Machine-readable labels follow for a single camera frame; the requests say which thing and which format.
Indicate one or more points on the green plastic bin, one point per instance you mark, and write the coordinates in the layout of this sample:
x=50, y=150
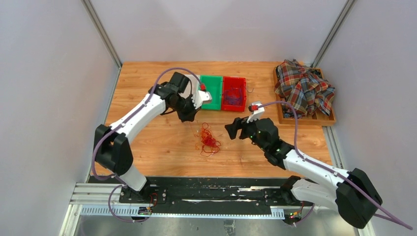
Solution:
x=214, y=85

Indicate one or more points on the aluminium frame rail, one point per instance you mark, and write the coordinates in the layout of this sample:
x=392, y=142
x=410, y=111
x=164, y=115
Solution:
x=95, y=210

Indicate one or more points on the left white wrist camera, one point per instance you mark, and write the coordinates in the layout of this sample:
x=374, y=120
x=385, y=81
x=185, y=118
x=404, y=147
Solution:
x=201, y=96

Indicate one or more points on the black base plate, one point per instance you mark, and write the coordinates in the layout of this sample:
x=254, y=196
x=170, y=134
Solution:
x=214, y=195

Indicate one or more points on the wooden tray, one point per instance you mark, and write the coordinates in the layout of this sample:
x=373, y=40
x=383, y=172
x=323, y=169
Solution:
x=286, y=116

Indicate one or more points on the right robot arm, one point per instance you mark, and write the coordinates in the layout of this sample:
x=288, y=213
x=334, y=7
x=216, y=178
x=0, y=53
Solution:
x=350, y=193

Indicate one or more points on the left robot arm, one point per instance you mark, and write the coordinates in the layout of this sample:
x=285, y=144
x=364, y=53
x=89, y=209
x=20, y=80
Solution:
x=112, y=143

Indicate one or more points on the plaid cloth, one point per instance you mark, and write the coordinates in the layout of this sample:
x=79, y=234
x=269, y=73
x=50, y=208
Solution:
x=304, y=88

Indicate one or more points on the white plastic bin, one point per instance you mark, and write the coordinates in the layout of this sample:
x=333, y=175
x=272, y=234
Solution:
x=192, y=86

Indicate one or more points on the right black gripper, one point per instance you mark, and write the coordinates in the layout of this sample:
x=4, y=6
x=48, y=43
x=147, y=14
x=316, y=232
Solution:
x=238, y=124

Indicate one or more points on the red plastic bin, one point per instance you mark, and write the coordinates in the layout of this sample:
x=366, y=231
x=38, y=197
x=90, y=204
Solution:
x=233, y=94

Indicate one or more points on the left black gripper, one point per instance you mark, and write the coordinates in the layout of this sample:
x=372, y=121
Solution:
x=190, y=116

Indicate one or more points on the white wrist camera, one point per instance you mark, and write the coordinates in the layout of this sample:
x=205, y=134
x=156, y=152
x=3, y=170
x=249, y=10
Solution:
x=256, y=110
x=201, y=96

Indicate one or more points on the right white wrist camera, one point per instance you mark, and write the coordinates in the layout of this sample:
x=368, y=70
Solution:
x=256, y=110

